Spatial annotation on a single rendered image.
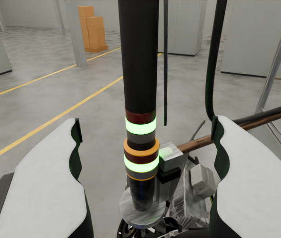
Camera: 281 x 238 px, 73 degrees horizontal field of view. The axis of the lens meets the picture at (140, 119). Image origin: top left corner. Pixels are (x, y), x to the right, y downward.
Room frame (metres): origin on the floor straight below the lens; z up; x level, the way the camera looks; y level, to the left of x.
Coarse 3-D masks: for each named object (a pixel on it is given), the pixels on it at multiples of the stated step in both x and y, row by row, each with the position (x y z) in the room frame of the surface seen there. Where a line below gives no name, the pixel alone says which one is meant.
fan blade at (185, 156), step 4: (204, 120) 0.45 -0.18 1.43; (200, 124) 0.47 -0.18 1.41; (196, 132) 0.43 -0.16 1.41; (192, 136) 0.44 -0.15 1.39; (192, 140) 0.47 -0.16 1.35; (184, 156) 0.44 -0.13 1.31; (184, 160) 0.46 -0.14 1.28; (184, 164) 0.47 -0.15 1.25; (180, 168) 0.43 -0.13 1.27; (180, 176) 0.44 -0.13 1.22; (172, 180) 0.38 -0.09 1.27; (176, 180) 0.41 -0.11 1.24; (172, 184) 0.39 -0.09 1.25; (176, 184) 0.41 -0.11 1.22; (172, 188) 0.39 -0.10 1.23; (172, 192) 0.38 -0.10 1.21
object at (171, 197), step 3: (171, 195) 0.37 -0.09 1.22; (171, 198) 0.37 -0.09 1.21; (165, 201) 0.34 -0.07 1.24; (168, 201) 0.35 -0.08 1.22; (171, 201) 0.37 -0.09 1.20; (168, 204) 0.33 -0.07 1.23; (165, 207) 0.34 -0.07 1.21; (168, 207) 0.33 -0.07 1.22; (165, 210) 0.34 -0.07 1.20; (165, 213) 0.33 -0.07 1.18; (180, 231) 0.25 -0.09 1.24; (162, 237) 0.23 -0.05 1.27
